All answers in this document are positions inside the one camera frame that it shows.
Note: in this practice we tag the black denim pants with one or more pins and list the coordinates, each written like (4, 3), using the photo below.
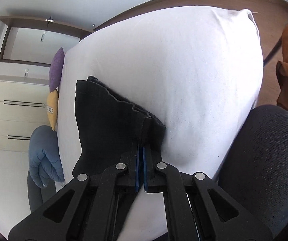
(113, 129)

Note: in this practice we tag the white bed mattress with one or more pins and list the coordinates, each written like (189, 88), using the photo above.
(198, 69)

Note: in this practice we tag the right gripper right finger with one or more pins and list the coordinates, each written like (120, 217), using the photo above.
(196, 207)

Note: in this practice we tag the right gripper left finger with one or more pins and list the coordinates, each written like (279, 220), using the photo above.
(87, 207)

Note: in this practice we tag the dark brown door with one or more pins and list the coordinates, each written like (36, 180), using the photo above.
(34, 41)

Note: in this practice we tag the purple cushion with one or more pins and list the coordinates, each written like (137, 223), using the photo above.
(55, 71)

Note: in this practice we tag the blue rolled duvet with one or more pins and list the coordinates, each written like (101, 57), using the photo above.
(44, 158)

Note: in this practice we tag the yellow cushion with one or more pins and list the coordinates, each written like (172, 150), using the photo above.
(52, 108)

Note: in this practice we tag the person dark clothed leg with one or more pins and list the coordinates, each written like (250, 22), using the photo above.
(255, 171)

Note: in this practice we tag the dark grey headboard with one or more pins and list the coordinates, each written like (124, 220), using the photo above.
(38, 196)

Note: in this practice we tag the cream wardrobe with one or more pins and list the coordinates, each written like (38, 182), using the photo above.
(22, 110)

